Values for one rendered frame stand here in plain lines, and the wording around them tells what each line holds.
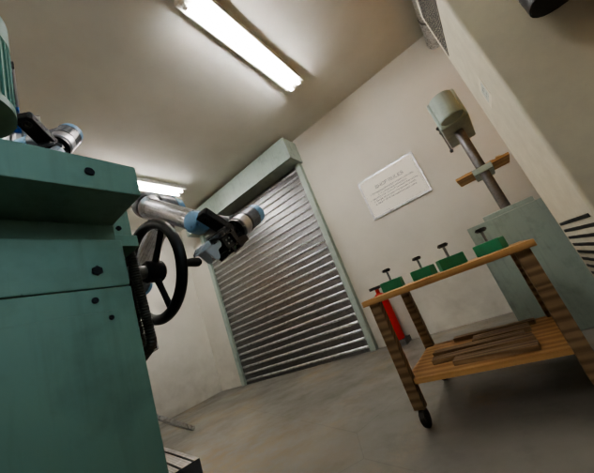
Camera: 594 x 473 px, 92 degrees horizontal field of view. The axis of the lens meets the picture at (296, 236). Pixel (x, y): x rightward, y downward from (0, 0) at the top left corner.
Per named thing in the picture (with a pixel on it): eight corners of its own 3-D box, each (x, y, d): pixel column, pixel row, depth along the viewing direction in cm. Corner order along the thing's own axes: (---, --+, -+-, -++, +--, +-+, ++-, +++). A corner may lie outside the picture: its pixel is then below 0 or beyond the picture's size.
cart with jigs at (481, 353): (586, 349, 127) (507, 221, 144) (641, 410, 80) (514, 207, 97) (437, 378, 159) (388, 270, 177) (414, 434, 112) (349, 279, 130)
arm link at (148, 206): (120, 185, 116) (202, 205, 91) (145, 190, 125) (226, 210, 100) (114, 213, 116) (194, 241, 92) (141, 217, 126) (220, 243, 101)
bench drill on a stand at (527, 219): (616, 298, 177) (482, 99, 219) (656, 322, 127) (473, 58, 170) (525, 321, 203) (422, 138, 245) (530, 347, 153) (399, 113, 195)
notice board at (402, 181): (433, 190, 281) (411, 151, 294) (432, 190, 280) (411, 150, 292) (374, 220, 313) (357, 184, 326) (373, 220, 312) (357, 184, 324)
